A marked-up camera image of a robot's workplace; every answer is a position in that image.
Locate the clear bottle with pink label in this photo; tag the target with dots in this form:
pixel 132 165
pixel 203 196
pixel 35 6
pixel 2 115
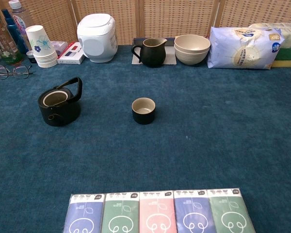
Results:
pixel 20 23

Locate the stack of floral paper cups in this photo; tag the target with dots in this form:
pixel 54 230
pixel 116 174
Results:
pixel 42 48

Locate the blue tissue packet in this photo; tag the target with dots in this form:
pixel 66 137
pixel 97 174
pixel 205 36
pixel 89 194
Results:
pixel 83 214
pixel 192 213

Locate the black ceramic pitcher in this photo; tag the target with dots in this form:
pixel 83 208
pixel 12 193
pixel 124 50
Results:
pixel 153 54

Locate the black ceramic teacup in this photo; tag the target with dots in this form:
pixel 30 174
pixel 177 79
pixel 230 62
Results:
pixel 143 116

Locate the pink tissue packet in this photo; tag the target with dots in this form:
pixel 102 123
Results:
pixel 157 213

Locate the yellow green sponge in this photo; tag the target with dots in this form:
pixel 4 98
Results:
pixel 287 58

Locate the woven bamboo folding screen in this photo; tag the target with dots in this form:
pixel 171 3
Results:
pixel 179 17

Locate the black-framed eyeglasses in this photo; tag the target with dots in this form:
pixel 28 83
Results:
pixel 8 72

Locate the pale blue tissue pack bag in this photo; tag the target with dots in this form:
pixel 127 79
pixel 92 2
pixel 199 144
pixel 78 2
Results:
pixel 242 48

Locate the blue plastic bottle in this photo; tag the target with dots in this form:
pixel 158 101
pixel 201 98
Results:
pixel 14 34

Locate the green floral drink bottle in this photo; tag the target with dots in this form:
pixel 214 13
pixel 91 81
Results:
pixel 2 41

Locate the white red blue card box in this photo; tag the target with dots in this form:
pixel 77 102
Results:
pixel 71 54

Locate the white rice cooker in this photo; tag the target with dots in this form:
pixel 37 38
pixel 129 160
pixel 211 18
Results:
pixel 97 38

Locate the green tissue packet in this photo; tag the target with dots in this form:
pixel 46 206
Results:
pixel 121 213
pixel 229 211

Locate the beige ribbed bowl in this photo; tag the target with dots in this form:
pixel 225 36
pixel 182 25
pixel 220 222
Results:
pixel 191 49

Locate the pale green packaged roll pack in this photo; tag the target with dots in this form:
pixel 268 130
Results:
pixel 289 31

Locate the small pink white box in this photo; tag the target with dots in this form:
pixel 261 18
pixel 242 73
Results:
pixel 59 46

